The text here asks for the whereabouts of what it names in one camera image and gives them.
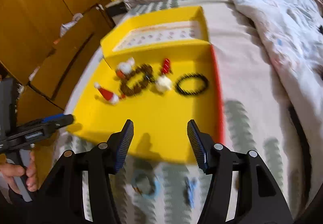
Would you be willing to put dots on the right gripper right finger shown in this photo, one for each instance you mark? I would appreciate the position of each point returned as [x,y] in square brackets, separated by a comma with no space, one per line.
[201,144]

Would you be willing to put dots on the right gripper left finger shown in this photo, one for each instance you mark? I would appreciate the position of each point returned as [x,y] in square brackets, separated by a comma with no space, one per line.
[118,146]

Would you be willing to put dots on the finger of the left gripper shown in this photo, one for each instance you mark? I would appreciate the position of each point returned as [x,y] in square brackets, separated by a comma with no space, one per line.
[54,120]

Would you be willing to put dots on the red santa hat clip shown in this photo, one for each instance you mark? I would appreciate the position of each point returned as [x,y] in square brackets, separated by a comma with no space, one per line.
[109,96]

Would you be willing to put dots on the light blue bangle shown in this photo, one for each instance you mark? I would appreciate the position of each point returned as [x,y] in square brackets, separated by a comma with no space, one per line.
[145,184]

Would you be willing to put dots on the white fluffy pompom clip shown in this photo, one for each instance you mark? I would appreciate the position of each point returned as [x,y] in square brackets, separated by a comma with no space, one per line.
[163,84]

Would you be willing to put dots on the person's left hand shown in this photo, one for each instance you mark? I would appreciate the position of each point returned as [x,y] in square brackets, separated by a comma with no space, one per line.
[9,171]

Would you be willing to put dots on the green leaf patterned bedsheet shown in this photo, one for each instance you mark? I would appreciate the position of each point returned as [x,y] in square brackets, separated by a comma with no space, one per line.
[257,114]

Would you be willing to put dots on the yellow cardboard box tray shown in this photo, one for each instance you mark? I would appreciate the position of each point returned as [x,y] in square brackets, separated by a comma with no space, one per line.
[158,70]

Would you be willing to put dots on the red berry hair clip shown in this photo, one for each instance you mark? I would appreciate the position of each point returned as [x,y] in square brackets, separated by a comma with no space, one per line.
[166,67]

